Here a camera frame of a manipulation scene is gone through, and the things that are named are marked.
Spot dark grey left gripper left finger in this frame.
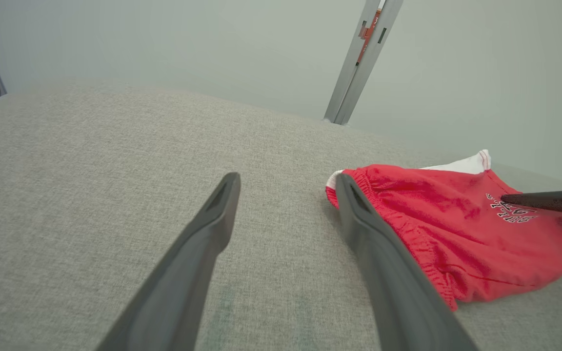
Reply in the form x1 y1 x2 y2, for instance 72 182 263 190
97 172 241 351

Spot orange clip on post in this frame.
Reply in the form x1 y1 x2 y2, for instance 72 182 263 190
357 9 383 65

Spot grey metal frame post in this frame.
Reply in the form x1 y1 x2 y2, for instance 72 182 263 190
323 0 404 126

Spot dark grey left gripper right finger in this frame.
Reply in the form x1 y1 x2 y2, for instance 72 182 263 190
336 173 479 351

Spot red shorts with white trim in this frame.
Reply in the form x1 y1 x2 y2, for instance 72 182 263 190
325 149 562 312

